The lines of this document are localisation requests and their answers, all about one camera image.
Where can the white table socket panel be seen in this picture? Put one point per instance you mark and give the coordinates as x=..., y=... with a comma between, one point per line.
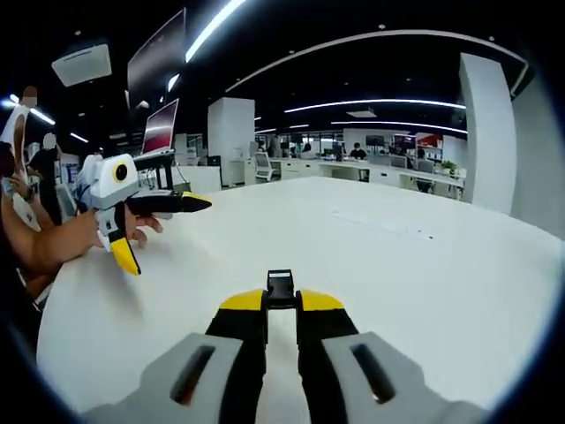
x=379, y=223

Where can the curved white ceiling trim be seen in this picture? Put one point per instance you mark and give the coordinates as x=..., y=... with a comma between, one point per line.
x=375, y=37

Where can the small desk plant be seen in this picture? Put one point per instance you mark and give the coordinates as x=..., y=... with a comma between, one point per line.
x=449, y=166

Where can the black laptop stand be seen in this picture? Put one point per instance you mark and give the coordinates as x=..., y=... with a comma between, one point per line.
x=163, y=174

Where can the dark hanging ceiling panel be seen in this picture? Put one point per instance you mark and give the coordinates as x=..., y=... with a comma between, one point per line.
x=156, y=53

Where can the white ceiling air conditioner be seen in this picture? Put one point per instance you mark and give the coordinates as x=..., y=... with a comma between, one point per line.
x=81, y=64

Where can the laptop with red screen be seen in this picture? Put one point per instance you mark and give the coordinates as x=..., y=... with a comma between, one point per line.
x=161, y=128

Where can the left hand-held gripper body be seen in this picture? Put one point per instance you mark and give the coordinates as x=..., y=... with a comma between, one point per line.
x=108, y=185

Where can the row of white office desks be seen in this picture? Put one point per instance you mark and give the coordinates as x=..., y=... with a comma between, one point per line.
x=335, y=170

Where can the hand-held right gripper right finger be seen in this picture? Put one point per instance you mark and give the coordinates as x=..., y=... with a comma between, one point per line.
x=326, y=340

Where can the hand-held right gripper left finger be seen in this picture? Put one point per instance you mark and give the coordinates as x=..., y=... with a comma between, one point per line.
x=238, y=340

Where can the black pronged plastic buckle part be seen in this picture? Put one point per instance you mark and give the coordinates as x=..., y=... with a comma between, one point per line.
x=279, y=277

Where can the long ceiling light strip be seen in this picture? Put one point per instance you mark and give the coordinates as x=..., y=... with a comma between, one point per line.
x=375, y=104
x=397, y=125
x=212, y=31

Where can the white office chair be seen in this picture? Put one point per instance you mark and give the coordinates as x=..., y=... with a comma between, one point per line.
x=263, y=165

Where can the white square pillar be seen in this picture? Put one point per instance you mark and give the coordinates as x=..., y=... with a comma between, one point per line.
x=230, y=141
x=487, y=132

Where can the black monitor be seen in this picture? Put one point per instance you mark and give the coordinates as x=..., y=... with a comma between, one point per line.
x=374, y=140

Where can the red wall display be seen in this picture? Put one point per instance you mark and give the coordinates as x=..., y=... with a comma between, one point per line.
x=417, y=140

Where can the person's left hand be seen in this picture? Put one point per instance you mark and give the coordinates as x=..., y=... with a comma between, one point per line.
x=79, y=234

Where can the black socket plastic buckle part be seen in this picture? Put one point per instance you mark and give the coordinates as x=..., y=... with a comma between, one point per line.
x=280, y=300

